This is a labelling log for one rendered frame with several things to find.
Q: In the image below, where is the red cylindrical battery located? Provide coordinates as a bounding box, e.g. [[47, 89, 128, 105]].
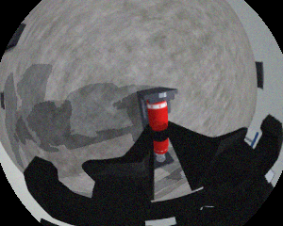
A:
[[146, 101, 169, 154]]

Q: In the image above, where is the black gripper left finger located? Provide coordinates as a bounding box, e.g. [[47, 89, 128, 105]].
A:
[[82, 123, 156, 200]]

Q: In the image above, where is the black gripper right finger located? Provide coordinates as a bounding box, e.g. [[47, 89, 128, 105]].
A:
[[167, 121, 248, 191]]

